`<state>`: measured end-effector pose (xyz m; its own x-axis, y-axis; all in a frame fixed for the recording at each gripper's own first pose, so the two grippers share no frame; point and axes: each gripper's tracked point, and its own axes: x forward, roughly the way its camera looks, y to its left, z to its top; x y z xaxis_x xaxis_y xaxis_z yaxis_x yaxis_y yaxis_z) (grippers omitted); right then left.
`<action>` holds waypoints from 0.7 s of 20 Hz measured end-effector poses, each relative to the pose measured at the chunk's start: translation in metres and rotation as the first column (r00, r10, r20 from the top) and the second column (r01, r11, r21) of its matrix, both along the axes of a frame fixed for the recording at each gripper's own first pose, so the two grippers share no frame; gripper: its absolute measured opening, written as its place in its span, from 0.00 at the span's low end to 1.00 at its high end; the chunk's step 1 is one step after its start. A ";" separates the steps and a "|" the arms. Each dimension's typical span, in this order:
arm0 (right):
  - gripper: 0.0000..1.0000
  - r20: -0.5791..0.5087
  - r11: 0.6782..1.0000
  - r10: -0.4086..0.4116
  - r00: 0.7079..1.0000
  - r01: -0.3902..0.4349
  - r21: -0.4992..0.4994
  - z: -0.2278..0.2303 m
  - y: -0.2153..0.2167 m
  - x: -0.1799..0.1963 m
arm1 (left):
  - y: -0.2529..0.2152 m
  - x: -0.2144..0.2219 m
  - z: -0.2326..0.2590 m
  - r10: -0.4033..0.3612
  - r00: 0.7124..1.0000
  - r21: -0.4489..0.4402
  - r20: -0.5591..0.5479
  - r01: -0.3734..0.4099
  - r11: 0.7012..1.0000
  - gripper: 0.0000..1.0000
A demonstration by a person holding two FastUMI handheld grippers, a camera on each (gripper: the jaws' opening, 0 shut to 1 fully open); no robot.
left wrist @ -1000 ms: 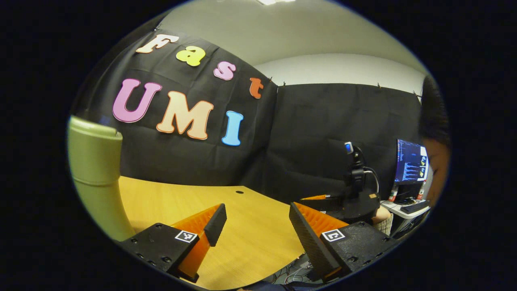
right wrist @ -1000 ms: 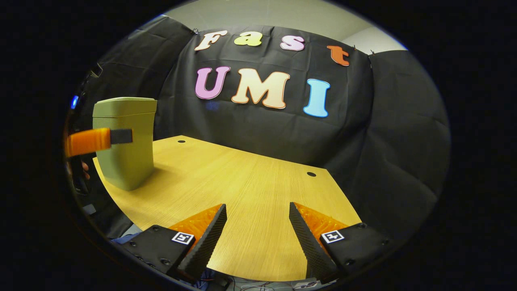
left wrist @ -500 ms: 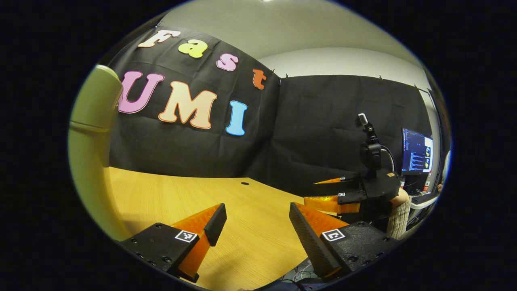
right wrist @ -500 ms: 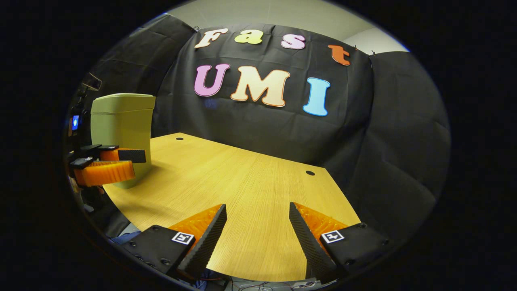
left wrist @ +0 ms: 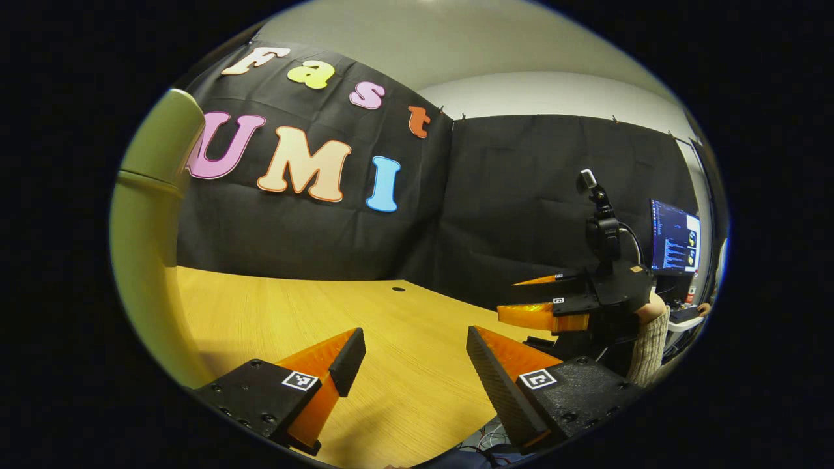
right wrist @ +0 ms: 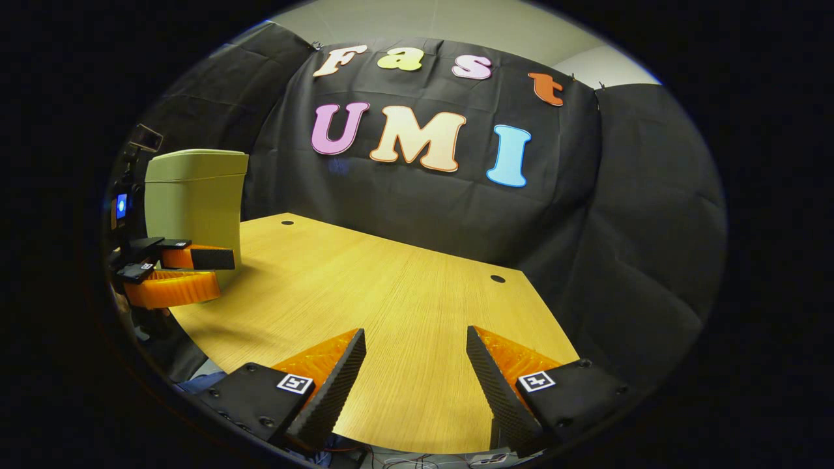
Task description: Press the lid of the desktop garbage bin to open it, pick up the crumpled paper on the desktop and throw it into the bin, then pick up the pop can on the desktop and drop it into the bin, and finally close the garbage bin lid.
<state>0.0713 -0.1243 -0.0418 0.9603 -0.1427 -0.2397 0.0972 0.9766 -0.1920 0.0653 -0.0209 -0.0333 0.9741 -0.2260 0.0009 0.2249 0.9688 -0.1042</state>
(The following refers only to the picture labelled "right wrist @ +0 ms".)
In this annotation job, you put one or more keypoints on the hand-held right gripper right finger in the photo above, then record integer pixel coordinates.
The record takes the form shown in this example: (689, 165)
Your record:
(498, 391)

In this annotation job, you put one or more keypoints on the wooden desktop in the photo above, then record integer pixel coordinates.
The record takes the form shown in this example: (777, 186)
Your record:
(365, 286)

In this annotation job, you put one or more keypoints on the person's blue trouser leg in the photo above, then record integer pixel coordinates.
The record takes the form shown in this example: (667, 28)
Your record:
(202, 383)

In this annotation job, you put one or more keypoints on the black backdrop cloth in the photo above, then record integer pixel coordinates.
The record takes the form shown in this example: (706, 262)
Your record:
(619, 228)

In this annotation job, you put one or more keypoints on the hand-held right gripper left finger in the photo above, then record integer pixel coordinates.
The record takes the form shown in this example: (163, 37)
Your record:
(339, 384)

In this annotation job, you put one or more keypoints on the green desktop garbage bin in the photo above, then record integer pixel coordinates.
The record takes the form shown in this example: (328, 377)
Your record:
(195, 202)

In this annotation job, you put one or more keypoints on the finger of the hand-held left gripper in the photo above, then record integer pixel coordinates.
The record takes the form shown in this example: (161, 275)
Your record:
(208, 258)
(176, 290)

